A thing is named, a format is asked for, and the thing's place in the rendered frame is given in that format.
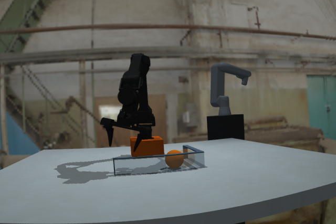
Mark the clear low l-shaped walls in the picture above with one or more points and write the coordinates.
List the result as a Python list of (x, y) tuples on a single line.
[(150, 165)]

